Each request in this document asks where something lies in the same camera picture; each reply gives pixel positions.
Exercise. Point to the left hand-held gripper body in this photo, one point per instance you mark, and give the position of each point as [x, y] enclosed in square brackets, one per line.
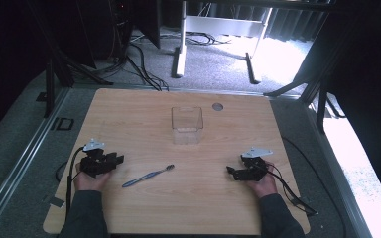
[94, 162]

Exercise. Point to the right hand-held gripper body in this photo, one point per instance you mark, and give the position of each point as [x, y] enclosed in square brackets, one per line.
[254, 165]

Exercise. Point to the person's left hand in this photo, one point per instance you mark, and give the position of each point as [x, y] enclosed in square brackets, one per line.
[91, 181]

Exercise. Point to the grey tape piece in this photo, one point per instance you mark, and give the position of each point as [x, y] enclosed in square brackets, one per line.
[56, 201]

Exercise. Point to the grey round table grommet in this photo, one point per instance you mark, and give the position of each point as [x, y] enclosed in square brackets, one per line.
[217, 106]

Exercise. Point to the person's right hand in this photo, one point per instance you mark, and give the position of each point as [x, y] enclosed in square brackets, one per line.
[264, 185]

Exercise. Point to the clear plastic container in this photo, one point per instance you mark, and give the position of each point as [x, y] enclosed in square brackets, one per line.
[187, 124]

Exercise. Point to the white desk frame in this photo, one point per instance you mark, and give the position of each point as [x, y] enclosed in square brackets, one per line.
[223, 26]

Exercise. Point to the black floor bracket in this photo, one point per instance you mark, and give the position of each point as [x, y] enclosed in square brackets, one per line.
[64, 124]

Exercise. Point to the aluminium floor rail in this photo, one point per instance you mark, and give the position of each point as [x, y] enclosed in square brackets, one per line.
[340, 185]
[20, 158]

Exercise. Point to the dark equipment cabinet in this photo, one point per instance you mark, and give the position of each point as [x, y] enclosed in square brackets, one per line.
[119, 26]

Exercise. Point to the black metal stand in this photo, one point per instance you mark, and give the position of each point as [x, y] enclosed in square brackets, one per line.
[311, 92]
[56, 76]

